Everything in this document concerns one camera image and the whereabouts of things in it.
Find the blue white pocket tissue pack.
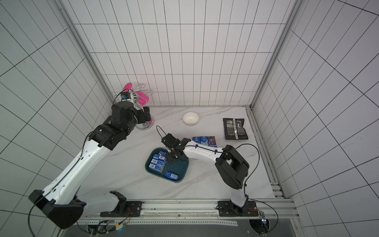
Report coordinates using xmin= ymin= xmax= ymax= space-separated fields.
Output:
xmin=200 ymin=136 xmax=209 ymax=146

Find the blue red pocket tissue pack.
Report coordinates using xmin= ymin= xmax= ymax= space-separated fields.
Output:
xmin=207 ymin=136 xmax=217 ymax=147

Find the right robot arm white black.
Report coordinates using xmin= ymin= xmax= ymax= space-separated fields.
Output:
xmin=161 ymin=137 xmax=250 ymax=209

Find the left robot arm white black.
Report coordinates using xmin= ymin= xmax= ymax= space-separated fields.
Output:
xmin=29 ymin=101 xmax=152 ymax=229

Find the teal storage tray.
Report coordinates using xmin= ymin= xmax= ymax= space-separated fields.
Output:
xmin=145 ymin=148 xmax=189 ymax=183

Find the pink cup lower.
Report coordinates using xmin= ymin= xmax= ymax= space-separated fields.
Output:
xmin=136 ymin=91 xmax=149 ymax=106

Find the pink cup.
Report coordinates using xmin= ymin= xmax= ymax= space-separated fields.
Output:
xmin=136 ymin=91 xmax=149 ymax=106
xmin=123 ymin=83 xmax=133 ymax=92

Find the chrome cup holder stand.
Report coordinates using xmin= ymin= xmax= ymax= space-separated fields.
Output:
xmin=113 ymin=83 xmax=154 ymax=130

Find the pink cup upper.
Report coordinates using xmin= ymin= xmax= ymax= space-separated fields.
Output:
xmin=123 ymin=83 xmax=133 ymax=92

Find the blue tissue pack front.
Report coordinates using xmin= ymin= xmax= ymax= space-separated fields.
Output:
xmin=165 ymin=171 xmax=178 ymax=181

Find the white bowl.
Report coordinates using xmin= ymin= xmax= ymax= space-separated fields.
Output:
xmin=183 ymin=112 xmax=199 ymax=125

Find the black snack bag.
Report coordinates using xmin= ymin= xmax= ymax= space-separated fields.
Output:
xmin=223 ymin=118 xmax=249 ymax=140

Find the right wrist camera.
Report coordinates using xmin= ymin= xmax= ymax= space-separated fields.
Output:
xmin=161 ymin=133 xmax=180 ymax=150

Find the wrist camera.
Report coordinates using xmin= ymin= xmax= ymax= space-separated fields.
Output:
xmin=161 ymin=133 xmax=180 ymax=150
xmin=120 ymin=91 xmax=130 ymax=101

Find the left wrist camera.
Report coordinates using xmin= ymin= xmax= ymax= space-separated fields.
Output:
xmin=120 ymin=91 xmax=130 ymax=101

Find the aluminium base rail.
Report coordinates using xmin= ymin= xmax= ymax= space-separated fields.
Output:
xmin=74 ymin=199 xmax=300 ymax=229

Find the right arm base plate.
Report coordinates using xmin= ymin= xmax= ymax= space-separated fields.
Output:
xmin=216 ymin=200 xmax=259 ymax=217

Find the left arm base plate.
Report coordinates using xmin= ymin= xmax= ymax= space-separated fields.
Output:
xmin=100 ymin=201 xmax=143 ymax=218

